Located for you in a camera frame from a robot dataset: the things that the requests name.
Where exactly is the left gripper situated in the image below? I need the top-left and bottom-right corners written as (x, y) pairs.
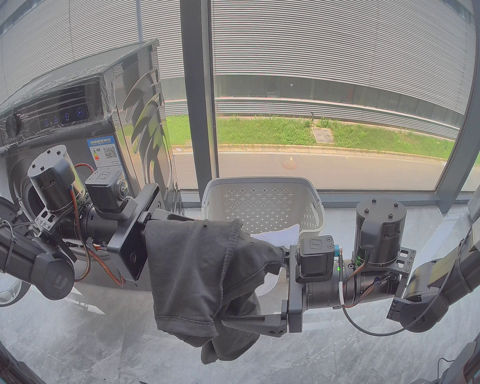
top-left (84, 182), bottom-right (187, 282)

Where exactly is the grey washing machine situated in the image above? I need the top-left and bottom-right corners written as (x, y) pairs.
top-left (0, 37), bottom-right (187, 292)

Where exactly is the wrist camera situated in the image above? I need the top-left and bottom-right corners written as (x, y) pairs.
top-left (84, 168), bottom-right (133, 222)
top-left (295, 235), bottom-right (339, 284)

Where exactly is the window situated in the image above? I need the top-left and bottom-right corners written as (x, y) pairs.
top-left (0, 0), bottom-right (480, 215)

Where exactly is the white garment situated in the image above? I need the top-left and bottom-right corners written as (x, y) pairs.
top-left (249, 224), bottom-right (301, 249)

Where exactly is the black cable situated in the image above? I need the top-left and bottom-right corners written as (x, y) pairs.
top-left (340, 279), bottom-right (408, 337)

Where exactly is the dark grey garment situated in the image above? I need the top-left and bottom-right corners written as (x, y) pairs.
top-left (144, 218), bottom-right (286, 365)

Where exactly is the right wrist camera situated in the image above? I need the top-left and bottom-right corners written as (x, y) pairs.
top-left (295, 235), bottom-right (339, 284)

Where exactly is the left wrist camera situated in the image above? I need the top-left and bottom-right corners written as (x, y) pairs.
top-left (84, 168), bottom-right (133, 222)

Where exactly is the cream laundry basket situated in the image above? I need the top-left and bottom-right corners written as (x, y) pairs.
top-left (202, 176), bottom-right (326, 297)

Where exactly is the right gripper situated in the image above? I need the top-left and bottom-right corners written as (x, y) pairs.
top-left (221, 243), bottom-right (357, 337)

